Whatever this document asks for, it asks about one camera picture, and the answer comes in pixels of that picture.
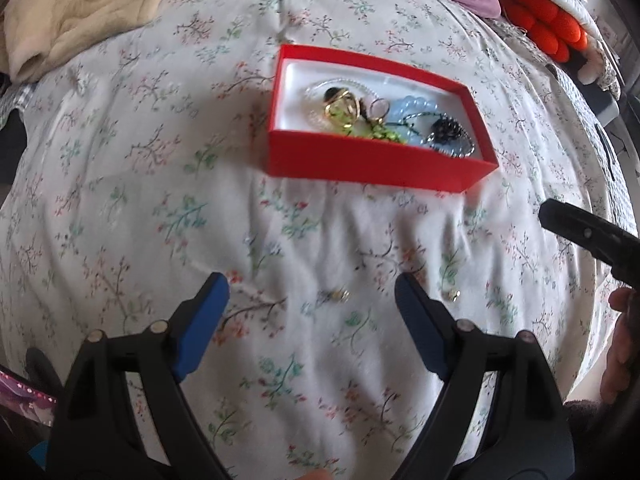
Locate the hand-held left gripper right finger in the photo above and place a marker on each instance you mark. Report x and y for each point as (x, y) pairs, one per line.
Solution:
(420, 325)

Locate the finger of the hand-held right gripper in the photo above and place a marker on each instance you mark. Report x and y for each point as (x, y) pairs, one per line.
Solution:
(585, 232)

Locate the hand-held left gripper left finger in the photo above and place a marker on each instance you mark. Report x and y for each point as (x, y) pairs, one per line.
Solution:
(200, 325)

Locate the small gold earring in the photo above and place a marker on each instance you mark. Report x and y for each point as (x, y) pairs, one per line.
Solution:
(454, 295)
(341, 295)

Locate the red jewelry box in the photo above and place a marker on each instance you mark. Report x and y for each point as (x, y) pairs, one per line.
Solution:
(370, 160)

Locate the person's right hand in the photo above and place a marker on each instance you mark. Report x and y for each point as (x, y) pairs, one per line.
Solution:
(622, 340)

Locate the grey checkered cloth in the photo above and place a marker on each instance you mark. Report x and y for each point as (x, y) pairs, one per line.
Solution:
(595, 160)

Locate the grey white box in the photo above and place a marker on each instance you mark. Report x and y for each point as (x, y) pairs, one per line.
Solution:
(602, 102)

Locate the floral bed sheet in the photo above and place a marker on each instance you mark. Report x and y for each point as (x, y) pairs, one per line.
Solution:
(150, 185)

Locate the purple printed packet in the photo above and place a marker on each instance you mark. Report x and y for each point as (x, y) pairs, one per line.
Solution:
(25, 397)

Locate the orange plush toy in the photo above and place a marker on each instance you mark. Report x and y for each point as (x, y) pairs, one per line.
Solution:
(545, 22)

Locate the beige quilted blanket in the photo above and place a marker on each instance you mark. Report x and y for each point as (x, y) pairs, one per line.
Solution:
(95, 5)

